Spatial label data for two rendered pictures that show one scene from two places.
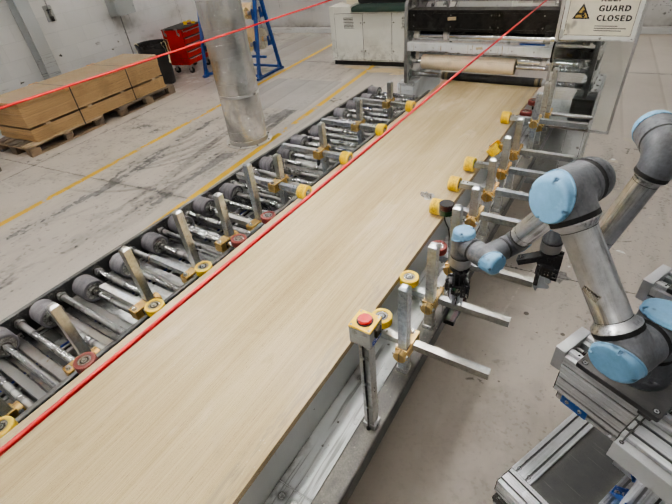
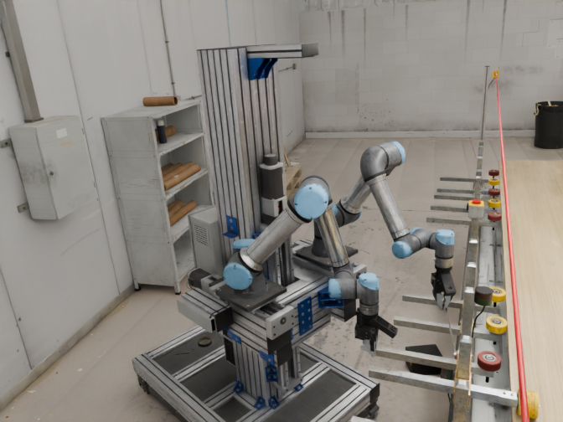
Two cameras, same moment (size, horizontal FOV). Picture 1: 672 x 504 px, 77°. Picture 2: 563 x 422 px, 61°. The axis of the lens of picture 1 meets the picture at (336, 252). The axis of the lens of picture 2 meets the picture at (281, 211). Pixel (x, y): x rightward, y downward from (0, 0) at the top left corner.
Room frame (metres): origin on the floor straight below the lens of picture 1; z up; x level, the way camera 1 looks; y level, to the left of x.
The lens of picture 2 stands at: (2.76, -1.48, 2.07)
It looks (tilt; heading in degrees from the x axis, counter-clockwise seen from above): 20 degrees down; 167
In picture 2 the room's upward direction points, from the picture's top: 4 degrees counter-clockwise
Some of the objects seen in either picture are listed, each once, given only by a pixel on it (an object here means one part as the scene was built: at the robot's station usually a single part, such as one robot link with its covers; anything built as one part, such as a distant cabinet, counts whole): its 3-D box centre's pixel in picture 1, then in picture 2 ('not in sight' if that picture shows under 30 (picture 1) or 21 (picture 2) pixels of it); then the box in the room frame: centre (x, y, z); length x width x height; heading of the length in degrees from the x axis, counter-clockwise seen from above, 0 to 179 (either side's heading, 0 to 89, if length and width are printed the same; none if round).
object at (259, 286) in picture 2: not in sight; (250, 279); (0.93, -1.23, 1.09); 0.15 x 0.15 x 0.10
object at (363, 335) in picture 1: (365, 329); (476, 209); (0.81, -0.06, 1.18); 0.07 x 0.07 x 0.08; 54
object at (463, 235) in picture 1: (463, 242); (443, 243); (1.13, -0.43, 1.20); 0.09 x 0.08 x 0.11; 26
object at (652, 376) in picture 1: (644, 356); (326, 241); (0.68, -0.80, 1.09); 0.15 x 0.15 x 0.10
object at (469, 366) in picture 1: (429, 351); (449, 303); (1.00, -0.30, 0.81); 0.43 x 0.03 x 0.04; 54
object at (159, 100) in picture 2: not in sight; (160, 100); (-1.64, -1.51, 1.59); 0.30 x 0.08 x 0.08; 59
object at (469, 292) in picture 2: (453, 252); (465, 343); (1.42, -0.51, 0.92); 0.03 x 0.03 x 0.48; 54
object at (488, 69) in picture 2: not in sight; (487, 126); (-0.83, 1.18, 1.20); 0.15 x 0.12 x 1.00; 144
